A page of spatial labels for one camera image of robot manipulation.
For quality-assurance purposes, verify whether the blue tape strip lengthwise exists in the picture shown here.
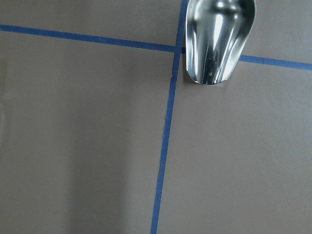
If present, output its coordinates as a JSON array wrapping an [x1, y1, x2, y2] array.
[[150, 0, 188, 234]]

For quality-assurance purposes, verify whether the shiny metal scoop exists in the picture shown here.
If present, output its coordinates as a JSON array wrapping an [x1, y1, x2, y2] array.
[[185, 0, 256, 85]]

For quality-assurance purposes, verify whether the blue tape strip crosswise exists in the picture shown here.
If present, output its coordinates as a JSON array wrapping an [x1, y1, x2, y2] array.
[[0, 24, 312, 71]]

